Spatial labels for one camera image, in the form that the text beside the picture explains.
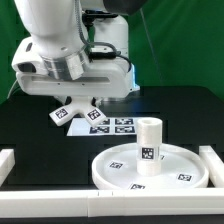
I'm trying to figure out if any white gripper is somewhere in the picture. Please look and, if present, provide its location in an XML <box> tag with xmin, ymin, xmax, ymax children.
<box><xmin>16</xmin><ymin>60</ymin><xmax>131</xmax><ymax>98</ymax></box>

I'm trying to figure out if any white table base foot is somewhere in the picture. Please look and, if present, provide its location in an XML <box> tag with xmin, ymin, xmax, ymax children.
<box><xmin>49</xmin><ymin>97</ymin><xmax>106</xmax><ymax>127</ymax></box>

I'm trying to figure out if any white round table top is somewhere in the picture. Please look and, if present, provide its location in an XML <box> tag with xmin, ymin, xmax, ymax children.
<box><xmin>92</xmin><ymin>143</ymin><xmax>209</xmax><ymax>190</ymax></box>

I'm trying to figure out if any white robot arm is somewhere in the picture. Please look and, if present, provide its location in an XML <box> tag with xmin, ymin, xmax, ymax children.
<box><xmin>12</xmin><ymin>0</ymin><xmax>147</xmax><ymax>98</ymax></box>

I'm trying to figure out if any white fiducial marker sheet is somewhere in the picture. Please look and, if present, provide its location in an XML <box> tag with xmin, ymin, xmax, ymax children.
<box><xmin>67</xmin><ymin>117</ymin><xmax>139</xmax><ymax>137</ymax></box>

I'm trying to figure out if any white left fence block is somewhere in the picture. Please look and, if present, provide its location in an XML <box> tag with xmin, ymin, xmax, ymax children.
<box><xmin>0</xmin><ymin>149</ymin><xmax>15</xmax><ymax>187</ymax></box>

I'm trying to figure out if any white fence block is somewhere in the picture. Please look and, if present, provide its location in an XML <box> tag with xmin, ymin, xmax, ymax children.
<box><xmin>0</xmin><ymin>149</ymin><xmax>15</xmax><ymax>187</ymax></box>
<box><xmin>199</xmin><ymin>146</ymin><xmax>224</xmax><ymax>188</ymax></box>

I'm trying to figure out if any white front fence bar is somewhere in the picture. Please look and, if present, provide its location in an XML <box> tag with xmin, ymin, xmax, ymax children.
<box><xmin>0</xmin><ymin>188</ymin><xmax>224</xmax><ymax>218</ymax></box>

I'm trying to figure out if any white right fence block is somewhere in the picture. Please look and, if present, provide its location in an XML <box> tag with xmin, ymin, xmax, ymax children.
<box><xmin>199</xmin><ymin>146</ymin><xmax>224</xmax><ymax>188</ymax></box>

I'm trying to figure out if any black base cable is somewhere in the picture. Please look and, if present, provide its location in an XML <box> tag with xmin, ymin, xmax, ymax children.
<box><xmin>88</xmin><ymin>41</ymin><xmax>134</xmax><ymax>73</ymax></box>

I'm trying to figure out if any black camera on stand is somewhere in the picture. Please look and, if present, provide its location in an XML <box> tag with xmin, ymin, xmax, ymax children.
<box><xmin>82</xmin><ymin>10</ymin><xmax>117</xmax><ymax>26</ymax></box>

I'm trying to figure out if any white camera cable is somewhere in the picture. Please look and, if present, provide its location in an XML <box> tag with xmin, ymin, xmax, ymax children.
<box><xmin>7</xmin><ymin>78</ymin><xmax>21</xmax><ymax>100</ymax></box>

